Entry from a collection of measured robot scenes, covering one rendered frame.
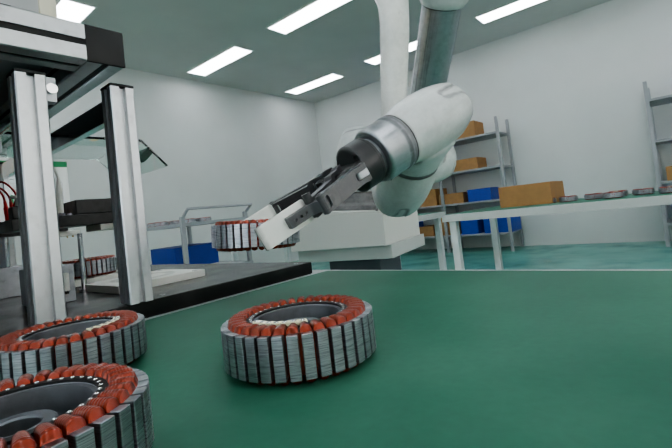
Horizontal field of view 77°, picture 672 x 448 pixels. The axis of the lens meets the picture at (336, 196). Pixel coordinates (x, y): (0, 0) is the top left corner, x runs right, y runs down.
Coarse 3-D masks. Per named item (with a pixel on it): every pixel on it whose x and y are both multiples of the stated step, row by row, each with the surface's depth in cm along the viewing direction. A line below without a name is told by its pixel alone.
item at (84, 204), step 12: (72, 204) 66; (84, 204) 66; (96, 204) 67; (108, 204) 68; (60, 216) 63; (72, 216) 64; (84, 216) 65; (96, 216) 67; (108, 216) 68; (0, 228) 62; (12, 228) 58; (60, 228) 68; (96, 228) 68; (108, 228) 68
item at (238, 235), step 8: (216, 224) 52; (224, 224) 51; (232, 224) 50; (240, 224) 50; (248, 224) 50; (256, 224) 50; (216, 232) 51; (224, 232) 50; (232, 232) 50; (240, 232) 50; (248, 232) 50; (296, 232) 53; (216, 240) 51; (224, 240) 50; (232, 240) 50; (240, 240) 49; (248, 240) 49; (256, 240) 49; (288, 240) 52; (296, 240) 53; (216, 248) 51; (224, 248) 50; (232, 248) 50; (240, 248) 50; (248, 248) 50; (256, 248) 50; (264, 248) 50; (272, 248) 51
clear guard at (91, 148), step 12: (12, 144) 83; (84, 144) 90; (96, 144) 91; (144, 144) 94; (0, 156) 92; (12, 156) 94; (60, 156) 100; (72, 156) 101; (84, 156) 103; (96, 156) 105; (144, 156) 98; (156, 156) 96; (144, 168) 103; (156, 168) 100
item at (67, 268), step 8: (64, 264) 65; (72, 264) 63; (64, 272) 62; (72, 272) 63; (72, 280) 63; (24, 288) 63; (72, 288) 63; (24, 296) 63; (72, 296) 63; (24, 304) 63
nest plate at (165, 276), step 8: (152, 272) 81; (160, 272) 79; (168, 272) 77; (176, 272) 75; (184, 272) 74; (192, 272) 74; (200, 272) 75; (104, 280) 76; (112, 280) 74; (152, 280) 68; (160, 280) 69; (168, 280) 70; (176, 280) 71; (88, 288) 72; (96, 288) 69; (104, 288) 67; (112, 288) 66
